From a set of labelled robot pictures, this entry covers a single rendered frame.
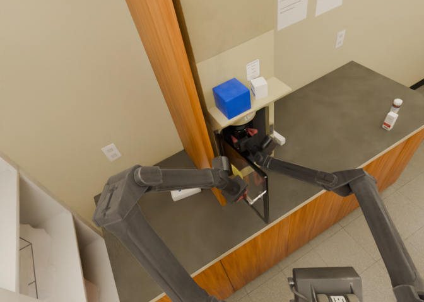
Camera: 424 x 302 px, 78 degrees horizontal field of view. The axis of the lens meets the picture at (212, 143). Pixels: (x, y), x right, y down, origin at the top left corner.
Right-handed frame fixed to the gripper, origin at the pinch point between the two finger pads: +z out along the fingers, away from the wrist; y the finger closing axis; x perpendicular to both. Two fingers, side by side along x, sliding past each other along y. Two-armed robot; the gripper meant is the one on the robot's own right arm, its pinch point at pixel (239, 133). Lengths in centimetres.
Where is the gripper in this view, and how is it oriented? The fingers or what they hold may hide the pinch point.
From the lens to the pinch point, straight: 136.9
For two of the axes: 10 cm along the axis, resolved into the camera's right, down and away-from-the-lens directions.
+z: -4.8, -6.0, 6.4
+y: -8.6, 4.7, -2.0
